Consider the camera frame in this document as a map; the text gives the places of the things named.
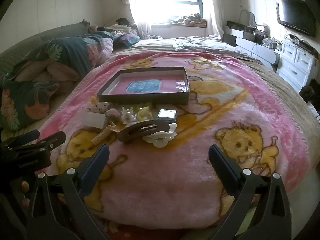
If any purple pillow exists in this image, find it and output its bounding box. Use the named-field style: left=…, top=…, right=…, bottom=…
left=114, top=33, right=141, bottom=48

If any small white claw clip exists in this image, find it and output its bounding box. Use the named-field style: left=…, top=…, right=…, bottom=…
left=121, top=106, right=137, bottom=124

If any black and white storage box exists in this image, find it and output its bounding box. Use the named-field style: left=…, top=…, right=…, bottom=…
left=222, top=26, right=263, bottom=43

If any dark floral quilt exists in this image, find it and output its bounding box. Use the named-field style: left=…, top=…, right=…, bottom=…
left=0, top=31, right=115, bottom=131

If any pile of stuffed toys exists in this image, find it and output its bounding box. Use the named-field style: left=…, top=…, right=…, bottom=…
left=174, top=12, right=207, bottom=26

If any brown oval hair clip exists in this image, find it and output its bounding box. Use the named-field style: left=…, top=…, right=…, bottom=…
left=117, top=120, right=163, bottom=144

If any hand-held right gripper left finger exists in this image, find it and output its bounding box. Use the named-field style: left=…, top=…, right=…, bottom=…
left=26, top=144, right=110, bottom=240

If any white drawer dresser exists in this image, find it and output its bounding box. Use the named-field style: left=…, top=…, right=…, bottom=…
left=277, top=39, right=315, bottom=93

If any white rectangular packet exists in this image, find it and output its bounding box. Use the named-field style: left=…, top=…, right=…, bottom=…
left=84, top=111, right=107, bottom=131

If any grey crumpled sheet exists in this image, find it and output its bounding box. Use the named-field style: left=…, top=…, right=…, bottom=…
left=173, top=36, right=252, bottom=58

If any large white hair claw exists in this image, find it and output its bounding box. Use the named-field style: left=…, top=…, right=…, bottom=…
left=142, top=123, right=178, bottom=148

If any pink pompom hair tie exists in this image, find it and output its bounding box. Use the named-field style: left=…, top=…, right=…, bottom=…
left=104, top=108, right=121, bottom=123

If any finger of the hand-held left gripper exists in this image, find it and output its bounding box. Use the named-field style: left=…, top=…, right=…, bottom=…
left=0, top=129, right=41, bottom=151
left=32, top=131, right=67, bottom=153

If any dark cardboard box tray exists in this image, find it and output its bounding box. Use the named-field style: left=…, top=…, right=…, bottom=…
left=97, top=66, right=191, bottom=105

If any grey green headboard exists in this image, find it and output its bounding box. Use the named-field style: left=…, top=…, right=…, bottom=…
left=0, top=19, right=91, bottom=78

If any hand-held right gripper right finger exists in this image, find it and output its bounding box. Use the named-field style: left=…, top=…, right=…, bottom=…
left=208, top=144, right=292, bottom=240

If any beige beaded hair clip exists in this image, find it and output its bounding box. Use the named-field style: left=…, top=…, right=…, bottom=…
left=91, top=122, right=117, bottom=146

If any person's left hand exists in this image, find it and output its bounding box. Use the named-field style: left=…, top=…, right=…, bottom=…
left=20, top=180, right=32, bottom=209

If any white sheer curtain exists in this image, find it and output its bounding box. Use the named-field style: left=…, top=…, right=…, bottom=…
left=126, top=0, right=153, bottom=39
left=201, top=0, right=224, bottom=39

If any black wall television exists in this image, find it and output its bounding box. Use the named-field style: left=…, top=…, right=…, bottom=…
left=276, top=0, right=316, bottom=37

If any pink bear printed blanket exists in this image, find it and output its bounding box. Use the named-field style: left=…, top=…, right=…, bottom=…
left=37, top=52, right=312, bottom=240

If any white dotted bow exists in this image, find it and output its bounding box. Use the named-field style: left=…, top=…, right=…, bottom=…
left=87, top=101, right=111, bottom=113

